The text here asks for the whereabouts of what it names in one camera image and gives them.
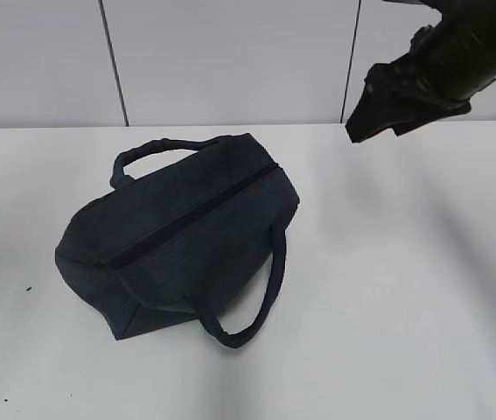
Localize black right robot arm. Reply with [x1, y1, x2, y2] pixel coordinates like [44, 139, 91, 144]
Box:
[346, 1, 496, 144]

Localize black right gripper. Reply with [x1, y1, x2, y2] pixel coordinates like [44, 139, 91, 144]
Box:
[346, 64, 472, 143]

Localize dark blue fabric lunch bag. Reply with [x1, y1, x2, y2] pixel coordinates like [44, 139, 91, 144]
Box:
[54, 133, 300, 348]

